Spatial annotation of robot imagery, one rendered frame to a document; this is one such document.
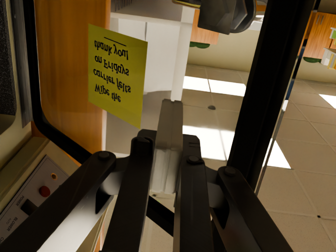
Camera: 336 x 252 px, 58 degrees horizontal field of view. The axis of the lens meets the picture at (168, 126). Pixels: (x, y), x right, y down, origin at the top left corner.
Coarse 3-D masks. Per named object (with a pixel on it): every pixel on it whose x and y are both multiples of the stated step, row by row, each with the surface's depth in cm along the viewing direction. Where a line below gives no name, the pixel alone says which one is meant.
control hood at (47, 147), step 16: (32, 144) 40; (48, 144) 42; (16, 160) 37; (32, 160) 38; (64, 160) 42; (0, 176) 34; (16, 176) 34; (0, 192) 32; (0, 208) 30; (96, 224) 40; (96, 240) 39
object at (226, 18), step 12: (204, 0) 16; (216, 0) 16; (228, 0) 16; (240, 0) 17; (204, 12) 17; (216, 12) 16; (228, 12) 16; (240, 12) 17; (204, 24) 17; (216, 24) 16; (228, 24) 16
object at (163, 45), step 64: (64, 0) 28; (128, 0) 23; (192, 0) 19; (256, 0) 16; (64, 64) 31; (128, 64) 25; (192, 64) 20; (64, 128) 35; (128, 128) 27; (192, 128) 22; (256, 192) 20
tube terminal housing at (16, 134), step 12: (12, 48) 34; (12, 60) 35; (0, 120) 37; (12, 120) 37; (0, 132) 35; (12, 132) 37; (24, 132) 40; (0, 144) 35; (12, 144) 37; (24, 144) 41; (0, 156) 35; (12, 156) 38; (0, 168) 35
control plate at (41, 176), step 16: (48, 160) 40; (32, 176) 36; (48, 176) 38; (64, 176) 40; (16, 192) 33; (32, 192) 35; (16, 208) 32; (0, 224) 29; (16, 224) 31; (0, 240) 28
